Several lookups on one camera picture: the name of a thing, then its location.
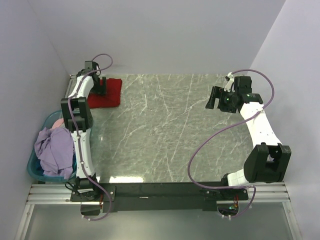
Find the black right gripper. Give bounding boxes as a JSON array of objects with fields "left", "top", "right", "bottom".
[{"left": 205, "top": 86, "right": 238, "bottom": 114}]

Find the red t-shirt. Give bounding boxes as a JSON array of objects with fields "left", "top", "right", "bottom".
[{"left": 87, "top": 78, "right": 123, "bottom": 109}]

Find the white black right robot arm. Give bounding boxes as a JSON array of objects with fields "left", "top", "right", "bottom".
[{"left": 205, "top": 76, "right": 292, "bottom": 200}]

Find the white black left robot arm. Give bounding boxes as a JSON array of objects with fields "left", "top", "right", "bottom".
[{"left": 60, "top": 60, "right": 100, "bottom": 201}]

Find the pink t-shirt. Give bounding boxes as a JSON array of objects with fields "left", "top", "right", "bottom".
[{"left": 51, "top": 118, "right": 65, "bottom": 129}]

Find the lavender t-shirt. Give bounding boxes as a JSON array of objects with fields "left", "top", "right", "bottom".
[{"left": 34, "top": 127, "right": 74, "bottom": 180}]

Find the teal plastic laundry basket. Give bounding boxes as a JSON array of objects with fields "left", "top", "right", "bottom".
[{"left": 27, "top": 110, "right": 77, "bottom": 184}]

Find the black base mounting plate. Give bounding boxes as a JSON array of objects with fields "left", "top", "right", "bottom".
[{"left": 70, "top": 182, "right": 249, "bottom": 213}]

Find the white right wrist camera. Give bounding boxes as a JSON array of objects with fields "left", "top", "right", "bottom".
[{"left": 224, "top": 72, "right": 235, "bottom": 93}]

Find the aluminium frame rail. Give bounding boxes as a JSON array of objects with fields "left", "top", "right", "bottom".
[{"left": 26, "top": 182, "right": 291, "bottom": 205}]

